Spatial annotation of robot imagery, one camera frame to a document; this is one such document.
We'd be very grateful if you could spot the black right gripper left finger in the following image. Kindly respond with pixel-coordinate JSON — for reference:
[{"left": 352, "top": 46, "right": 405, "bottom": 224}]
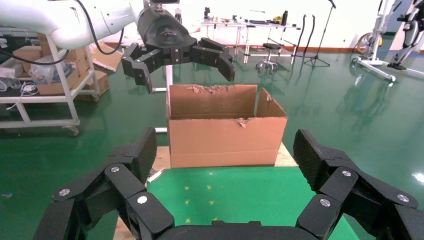
[{"left": 33, "top": 126, "right": 176, "bottom": 240}]

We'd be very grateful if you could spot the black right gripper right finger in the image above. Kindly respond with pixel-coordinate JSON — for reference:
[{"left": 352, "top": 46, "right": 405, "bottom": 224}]
[{"left": 292, "top": 128, "right": 424, "bottom": 240}]

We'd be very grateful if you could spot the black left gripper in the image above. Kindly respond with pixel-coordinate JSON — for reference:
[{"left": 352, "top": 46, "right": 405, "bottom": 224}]
[{"left": 120, "top": 6, "right": 236, "bottom": 95}]

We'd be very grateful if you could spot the flattened cardboard sheet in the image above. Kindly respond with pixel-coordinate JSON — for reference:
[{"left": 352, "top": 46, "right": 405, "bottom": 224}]
[{"left": 88, "top": 41, "right": 124, "bottom": 73}]

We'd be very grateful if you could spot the printed cardboard box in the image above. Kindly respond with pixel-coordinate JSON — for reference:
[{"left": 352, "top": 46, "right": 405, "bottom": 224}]
[{"left": 76, "top": 70, "right": 111, "bottom": 101}]

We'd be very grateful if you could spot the large open cardboard carton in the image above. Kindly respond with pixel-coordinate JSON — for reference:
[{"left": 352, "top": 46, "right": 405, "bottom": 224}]
[{"left": 166, "top": 83, "right": 288, "bottom": 169}]

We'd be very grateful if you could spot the flat brown cardboard box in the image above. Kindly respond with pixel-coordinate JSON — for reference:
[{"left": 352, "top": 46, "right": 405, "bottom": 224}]
[{"left": 36, "top": 68, "right": 81, "bottom": 96}]

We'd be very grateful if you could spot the small brown cardboard box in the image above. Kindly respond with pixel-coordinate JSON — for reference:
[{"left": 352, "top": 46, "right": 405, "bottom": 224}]
[{"left": 13, "top": 45, "right": 44, "bottom": 64}]

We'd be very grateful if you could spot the black round swivel stool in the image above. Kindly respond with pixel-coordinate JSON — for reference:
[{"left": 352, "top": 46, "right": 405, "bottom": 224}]
[{"left": 255, "top": 43, "right": 282, "bottom": 74}]

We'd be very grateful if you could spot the green table mat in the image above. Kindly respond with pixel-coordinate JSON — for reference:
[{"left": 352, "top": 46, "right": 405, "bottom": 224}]
[{"left": 114, "top": 165, "right": 362, "bottom": 240}]

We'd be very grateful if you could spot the white shelf cart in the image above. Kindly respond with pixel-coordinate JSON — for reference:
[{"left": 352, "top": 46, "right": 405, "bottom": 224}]
[{"left": 0, "top": 26, "right": 101, "bottom": 137}]

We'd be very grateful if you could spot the black bent tube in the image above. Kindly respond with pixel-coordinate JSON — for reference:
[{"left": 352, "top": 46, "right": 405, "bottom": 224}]
[
  {"left": 306, "top": 14, "right": 317, "bottom": 58},
  {"left": 294, "top": 14, "right": 308, "bottom": 56}
]

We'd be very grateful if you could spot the clear plastic bag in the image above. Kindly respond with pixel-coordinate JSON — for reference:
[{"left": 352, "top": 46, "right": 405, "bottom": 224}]
[{"left": 29, "top": 55, "right": 72, "bottom": 84}]

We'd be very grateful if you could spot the black tripod stand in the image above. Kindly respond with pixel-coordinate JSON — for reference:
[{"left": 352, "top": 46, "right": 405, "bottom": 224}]
[{"left": 304, "top": 0, "right": 337, "bottom": 68}]

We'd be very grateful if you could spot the white metal stand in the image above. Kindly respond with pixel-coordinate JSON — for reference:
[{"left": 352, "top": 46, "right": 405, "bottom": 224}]
[{"left": 351, "top": 0, "right": 399, "bottom": 83}]

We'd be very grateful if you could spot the white black legged robot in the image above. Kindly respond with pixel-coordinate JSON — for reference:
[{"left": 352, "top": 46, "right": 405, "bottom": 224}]
[{"left": 387, "top": 0, "right": 424, "bottom": 72}]

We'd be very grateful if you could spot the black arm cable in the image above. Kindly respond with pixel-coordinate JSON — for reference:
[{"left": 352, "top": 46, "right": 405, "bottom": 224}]
[{"left": 0, "top": 0, "right": 125, "bottom": 66}]

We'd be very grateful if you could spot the white frame table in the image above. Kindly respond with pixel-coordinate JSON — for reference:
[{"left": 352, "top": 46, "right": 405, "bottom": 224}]
[{"left": 200, "top": 18, "right": 301, "bottom": 65}]

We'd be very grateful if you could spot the white cable bundle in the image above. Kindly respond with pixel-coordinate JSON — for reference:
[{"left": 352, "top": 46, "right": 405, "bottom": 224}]
[{"left": 6, "top": 81, "right": 39, "bottom": 111}]

